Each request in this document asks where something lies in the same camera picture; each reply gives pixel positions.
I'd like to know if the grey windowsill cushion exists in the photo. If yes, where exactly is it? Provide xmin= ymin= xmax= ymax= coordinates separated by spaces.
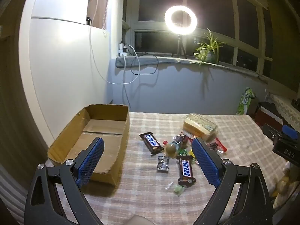
xmin=115 ymin=56 xmax=269 ymax=83

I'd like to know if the dark red furniture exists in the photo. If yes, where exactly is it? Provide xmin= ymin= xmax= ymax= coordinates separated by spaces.
xmin=254 ymin=101 xmax=283 ymax=128

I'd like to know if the round brown candy ball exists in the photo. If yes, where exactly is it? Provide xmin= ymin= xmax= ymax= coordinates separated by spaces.
xmin=165 ymin=144 xmax=178 ymax=157

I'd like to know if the green snack packet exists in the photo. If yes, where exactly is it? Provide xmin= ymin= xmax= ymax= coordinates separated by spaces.
xmin=175 ymin=143 xmax=188 ymax=156

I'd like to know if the small silver dark snack packet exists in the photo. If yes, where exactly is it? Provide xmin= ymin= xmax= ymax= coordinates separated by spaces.
xmin=157 ymin=156 xmax=170 ymax=173

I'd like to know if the plaid blanket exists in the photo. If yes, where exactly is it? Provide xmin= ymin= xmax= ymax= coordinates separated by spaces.
xmin=44 ymin=111 xmax=285 ymax=225

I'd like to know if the packaged sandwich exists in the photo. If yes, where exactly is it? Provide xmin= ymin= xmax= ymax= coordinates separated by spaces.
xmin=182 ymin=113 xmax=219 ymax=143

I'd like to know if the yellow plush toy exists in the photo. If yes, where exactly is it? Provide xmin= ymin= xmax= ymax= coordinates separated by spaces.
xmin=272 ymin=160 xmax=296 ymax=209

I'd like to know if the beaded blind cord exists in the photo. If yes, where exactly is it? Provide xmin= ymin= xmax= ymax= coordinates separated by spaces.
xmin=103 ymin=0 xmax=110 ymax=30

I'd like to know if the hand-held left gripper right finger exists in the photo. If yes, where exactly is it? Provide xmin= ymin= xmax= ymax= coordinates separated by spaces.
xmin=191 ymin=137 xmax=275 ymax=225

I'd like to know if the window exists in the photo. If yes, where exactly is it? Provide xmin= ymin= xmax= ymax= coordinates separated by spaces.
xmin=122 ymin=0 xmax=273 ymax=75

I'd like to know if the lace cloth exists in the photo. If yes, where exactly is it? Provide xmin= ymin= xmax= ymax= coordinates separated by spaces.
xmin=268 ymin=94 xmax=300 ymax=132

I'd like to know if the white wardrobe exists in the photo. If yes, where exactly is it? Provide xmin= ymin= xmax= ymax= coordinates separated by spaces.
xmin=19 ymin=0 xmax=110 ymax=150

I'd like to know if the white power strip with chargers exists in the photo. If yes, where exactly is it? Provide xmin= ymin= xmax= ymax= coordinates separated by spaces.
xmin=118 ymin=42 xmax=129 ymax=57

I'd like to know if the cardboard box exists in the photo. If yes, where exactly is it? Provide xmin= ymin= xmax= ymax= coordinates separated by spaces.
xmin=47 ymin=104 xmax=130 ymax=185

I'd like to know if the green printed bag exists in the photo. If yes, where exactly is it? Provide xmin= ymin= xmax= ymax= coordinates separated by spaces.
xmin=237 ymin=87 xmax=256 ymax=115

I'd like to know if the brown chocolate bar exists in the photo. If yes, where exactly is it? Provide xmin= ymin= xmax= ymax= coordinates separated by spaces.
xmin=139 ymin=132 xmax=164 ymax=155
xmin=176 ymin=155 xmax=197 ymax=186

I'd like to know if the potted spider plant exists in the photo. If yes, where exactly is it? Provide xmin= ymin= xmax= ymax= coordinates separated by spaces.
xmin=193 ymin=28 xmax=227 ymax=67

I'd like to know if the black tripod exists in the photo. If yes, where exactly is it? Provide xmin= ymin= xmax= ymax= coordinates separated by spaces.
xmin=171 ymin=35 xmax=187 ymax=59

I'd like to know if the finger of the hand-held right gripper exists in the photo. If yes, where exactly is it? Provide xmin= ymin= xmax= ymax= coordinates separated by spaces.
xmin=262 ymin=123 xmax=300 ymax=143

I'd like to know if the ring light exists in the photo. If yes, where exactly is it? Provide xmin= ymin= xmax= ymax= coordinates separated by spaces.
xmin=164 ymin=5 xmax=198 ymax=35

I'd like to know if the green candy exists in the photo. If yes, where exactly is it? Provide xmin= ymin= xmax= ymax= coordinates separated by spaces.
xmin=165 ymin=181 xmax=185 ymax=195

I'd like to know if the white cable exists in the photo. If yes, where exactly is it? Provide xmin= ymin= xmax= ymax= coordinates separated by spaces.
xmin=89 ymin=0 xmax=141 ymax=85

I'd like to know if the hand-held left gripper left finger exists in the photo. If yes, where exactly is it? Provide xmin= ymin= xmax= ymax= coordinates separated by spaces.
xmin=24 ymin=137 xmax=105 ymax=225

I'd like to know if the black cable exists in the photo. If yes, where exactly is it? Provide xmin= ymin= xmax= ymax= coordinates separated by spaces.
xmin=130 ymin=52 xmax=159 ymax=75

